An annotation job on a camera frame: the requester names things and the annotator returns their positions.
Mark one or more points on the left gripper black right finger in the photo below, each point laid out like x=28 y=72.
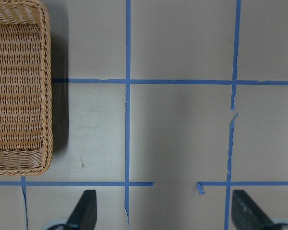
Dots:
x=246 y=214

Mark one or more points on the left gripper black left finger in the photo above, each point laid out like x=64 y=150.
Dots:
x=84 y=215

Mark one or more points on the tan wicker basket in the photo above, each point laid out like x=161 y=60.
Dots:
x=26 y=137

